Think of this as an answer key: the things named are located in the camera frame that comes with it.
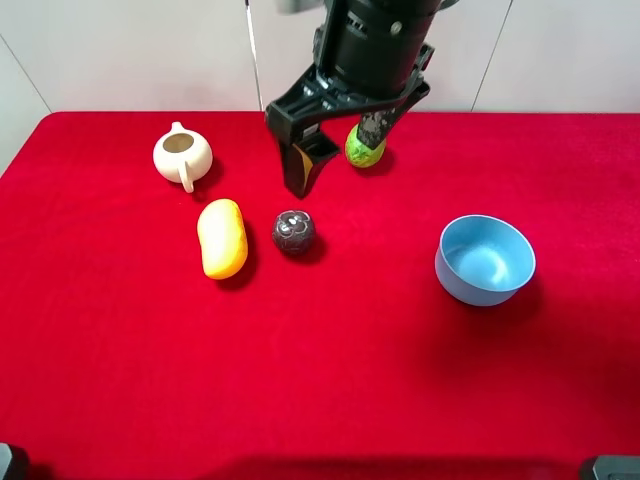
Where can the cream ceramic teapot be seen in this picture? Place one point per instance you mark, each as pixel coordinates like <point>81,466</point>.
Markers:
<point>182,156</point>

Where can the red tablecloth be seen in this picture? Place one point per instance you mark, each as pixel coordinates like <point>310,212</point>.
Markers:
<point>121,359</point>

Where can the black object bottom left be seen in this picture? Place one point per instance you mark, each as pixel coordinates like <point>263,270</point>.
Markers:
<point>14,462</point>

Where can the green round fruit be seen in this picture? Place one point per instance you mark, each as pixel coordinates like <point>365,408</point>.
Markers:
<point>359,154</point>

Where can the black object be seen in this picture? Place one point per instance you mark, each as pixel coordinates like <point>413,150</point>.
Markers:
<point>611,467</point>
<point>14,462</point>

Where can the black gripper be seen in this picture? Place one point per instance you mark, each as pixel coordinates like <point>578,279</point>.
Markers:
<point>368,58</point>

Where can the black object bottom right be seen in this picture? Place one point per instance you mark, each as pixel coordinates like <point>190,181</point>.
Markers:
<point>611,467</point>

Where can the light blue bowl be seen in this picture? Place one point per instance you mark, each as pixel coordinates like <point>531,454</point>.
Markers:
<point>482,260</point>

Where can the yellow mango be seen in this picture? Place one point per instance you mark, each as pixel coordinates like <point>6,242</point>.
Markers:
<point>222,237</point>

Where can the dark purple round fruit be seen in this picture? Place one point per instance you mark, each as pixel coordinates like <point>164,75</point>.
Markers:
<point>293,232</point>

